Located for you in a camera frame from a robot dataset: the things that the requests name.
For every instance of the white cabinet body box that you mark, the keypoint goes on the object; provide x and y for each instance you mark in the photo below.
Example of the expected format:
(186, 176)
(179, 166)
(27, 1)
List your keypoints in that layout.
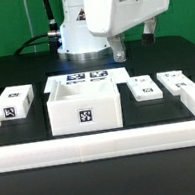
(84, 107)

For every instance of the white cabinet door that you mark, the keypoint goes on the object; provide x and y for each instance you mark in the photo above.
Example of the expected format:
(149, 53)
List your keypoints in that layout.
(174, 80)
(143, 88)

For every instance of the white marker sheet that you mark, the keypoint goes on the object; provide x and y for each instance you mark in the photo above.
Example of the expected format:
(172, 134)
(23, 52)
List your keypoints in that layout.
(120, 75)

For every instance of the small white cabinet top block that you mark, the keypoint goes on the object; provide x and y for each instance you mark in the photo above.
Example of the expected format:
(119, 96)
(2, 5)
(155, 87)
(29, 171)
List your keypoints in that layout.
(15, 102)

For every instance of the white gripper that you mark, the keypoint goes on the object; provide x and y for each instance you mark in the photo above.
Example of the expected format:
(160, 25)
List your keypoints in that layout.
(109, 18)

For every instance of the white U-shaped fence frame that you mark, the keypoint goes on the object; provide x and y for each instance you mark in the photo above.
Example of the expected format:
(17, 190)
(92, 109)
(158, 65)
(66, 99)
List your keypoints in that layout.
(97, 146)

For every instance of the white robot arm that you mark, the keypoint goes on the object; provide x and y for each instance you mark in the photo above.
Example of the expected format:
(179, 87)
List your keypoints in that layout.
(77, 41)

